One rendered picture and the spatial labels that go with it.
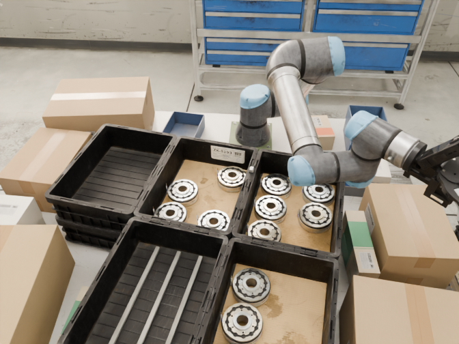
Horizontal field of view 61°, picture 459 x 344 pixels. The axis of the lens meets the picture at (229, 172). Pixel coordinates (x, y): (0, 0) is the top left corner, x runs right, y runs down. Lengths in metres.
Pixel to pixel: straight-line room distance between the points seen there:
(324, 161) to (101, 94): 1.13
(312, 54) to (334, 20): 1.90
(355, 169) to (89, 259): 0.90
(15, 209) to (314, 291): 0.94
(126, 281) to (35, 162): 0.63
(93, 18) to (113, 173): 2.94
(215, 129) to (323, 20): 1.50
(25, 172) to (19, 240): 0.35
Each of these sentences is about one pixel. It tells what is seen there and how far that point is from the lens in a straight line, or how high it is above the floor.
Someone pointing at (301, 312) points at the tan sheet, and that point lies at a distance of 1.11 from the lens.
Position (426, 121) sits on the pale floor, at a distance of 3.46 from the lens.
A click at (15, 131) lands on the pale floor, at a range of 3.42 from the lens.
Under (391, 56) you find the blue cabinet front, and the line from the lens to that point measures 3.29.
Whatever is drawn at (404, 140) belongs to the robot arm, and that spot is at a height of 1.29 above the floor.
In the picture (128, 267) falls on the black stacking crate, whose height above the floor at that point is 0.83.
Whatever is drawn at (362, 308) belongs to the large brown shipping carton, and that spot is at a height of 0.90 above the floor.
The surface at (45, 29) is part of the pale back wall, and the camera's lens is 4.55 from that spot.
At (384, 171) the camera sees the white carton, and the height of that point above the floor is 0.79.
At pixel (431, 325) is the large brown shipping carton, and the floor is 0.90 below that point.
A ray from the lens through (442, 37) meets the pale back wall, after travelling 4.36.
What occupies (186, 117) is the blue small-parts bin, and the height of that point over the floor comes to 0.74.
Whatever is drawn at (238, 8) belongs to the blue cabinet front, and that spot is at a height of 0.76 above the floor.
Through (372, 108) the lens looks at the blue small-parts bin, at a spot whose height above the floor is 0.83.
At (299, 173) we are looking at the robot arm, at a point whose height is 1.17.
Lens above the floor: 1.80
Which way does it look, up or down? 43 degrees down
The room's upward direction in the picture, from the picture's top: straight up
